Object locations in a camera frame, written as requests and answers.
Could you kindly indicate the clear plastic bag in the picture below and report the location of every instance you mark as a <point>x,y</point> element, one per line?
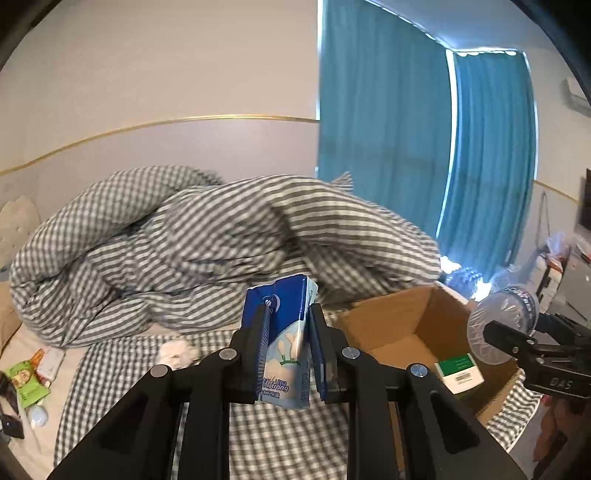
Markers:
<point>554,249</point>

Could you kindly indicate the clear plastic bottle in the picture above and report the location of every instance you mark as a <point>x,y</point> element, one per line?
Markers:
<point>503,307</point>

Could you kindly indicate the green snack packet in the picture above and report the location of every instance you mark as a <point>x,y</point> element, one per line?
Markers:
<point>25,383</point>

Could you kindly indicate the crumpled white tissue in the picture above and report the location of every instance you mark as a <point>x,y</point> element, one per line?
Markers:
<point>175,353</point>

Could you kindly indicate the light blue capped bottle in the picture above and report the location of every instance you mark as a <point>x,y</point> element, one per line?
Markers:
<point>39,415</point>

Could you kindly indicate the white air conditioner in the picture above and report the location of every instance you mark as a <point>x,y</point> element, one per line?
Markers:
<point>578,94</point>

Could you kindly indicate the orange packet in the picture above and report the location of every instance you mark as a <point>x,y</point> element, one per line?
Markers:
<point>37,357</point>

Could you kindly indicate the blue tissue pack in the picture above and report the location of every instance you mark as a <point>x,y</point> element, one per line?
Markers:
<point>286,332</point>

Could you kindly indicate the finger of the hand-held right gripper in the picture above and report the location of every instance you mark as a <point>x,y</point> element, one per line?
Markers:
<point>508,338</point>
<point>565,323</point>

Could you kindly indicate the grey checked bed sheet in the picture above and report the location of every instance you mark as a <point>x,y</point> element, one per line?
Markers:
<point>286,438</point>

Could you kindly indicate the pack of water bottles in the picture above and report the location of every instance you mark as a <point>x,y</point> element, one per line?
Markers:
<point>466,277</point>

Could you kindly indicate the brown cardboard box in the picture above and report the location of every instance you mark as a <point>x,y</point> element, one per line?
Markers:
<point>406,318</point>

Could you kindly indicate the dark object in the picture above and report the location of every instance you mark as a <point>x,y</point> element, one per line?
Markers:
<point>9,406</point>

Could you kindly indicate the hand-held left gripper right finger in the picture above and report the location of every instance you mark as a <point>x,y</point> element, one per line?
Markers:
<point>318,355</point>

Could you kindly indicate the cream pillow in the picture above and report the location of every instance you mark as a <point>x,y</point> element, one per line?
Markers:
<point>16,221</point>

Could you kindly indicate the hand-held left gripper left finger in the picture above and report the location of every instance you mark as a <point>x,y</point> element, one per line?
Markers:
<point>264,350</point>

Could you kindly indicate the person's right hand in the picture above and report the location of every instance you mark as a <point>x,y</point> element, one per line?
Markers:
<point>549,429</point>

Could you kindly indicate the blue curtain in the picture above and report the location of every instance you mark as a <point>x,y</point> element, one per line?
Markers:
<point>383,115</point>
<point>489,161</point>

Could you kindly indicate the white cabinet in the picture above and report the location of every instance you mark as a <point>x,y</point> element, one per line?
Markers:
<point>579,281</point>

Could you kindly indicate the grey checked duvet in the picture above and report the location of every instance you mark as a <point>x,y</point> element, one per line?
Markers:
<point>184,254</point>

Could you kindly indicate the green and white box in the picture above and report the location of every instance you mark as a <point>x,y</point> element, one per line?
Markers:
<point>457,369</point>

